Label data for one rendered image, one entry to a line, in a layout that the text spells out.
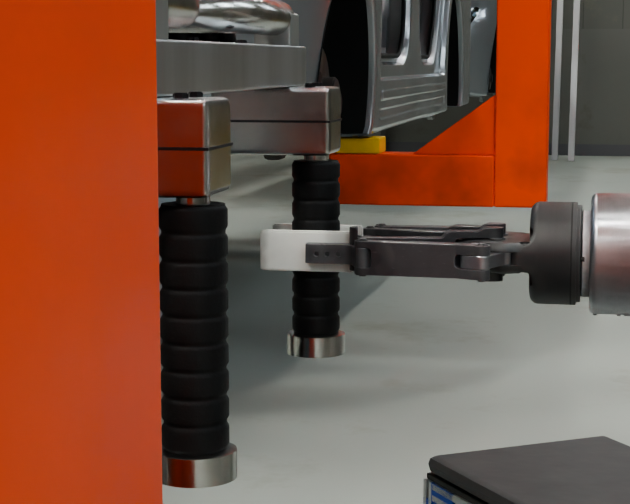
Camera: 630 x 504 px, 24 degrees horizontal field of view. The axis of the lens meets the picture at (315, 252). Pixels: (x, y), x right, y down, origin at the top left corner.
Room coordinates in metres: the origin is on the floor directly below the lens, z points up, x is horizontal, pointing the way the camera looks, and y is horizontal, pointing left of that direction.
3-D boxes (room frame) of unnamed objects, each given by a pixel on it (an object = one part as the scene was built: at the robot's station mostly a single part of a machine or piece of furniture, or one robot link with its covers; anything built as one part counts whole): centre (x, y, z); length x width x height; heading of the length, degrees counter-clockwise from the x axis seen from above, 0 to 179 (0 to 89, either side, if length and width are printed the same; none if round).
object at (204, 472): (0.75, 0.06, 0.83); 0.04 x 0.04 x 0.16
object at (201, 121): (0.76, 0.09, 0.93); 0.09 x 0.05 x 0.05; 79
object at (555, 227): (1.06, -0.15, 0.83); 0.09 x 0.08 x 0.07; 79
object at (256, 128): (1.09, 0.03, 0.93); 0.09 x 0.05 x 0.05; 79
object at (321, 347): (1.09, 0.00, 0.83); 0.04 x 0.04 x 0.16
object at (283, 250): (1.07, 0.01, 0.83); 0.07 x 0.01 x 0.03; 79
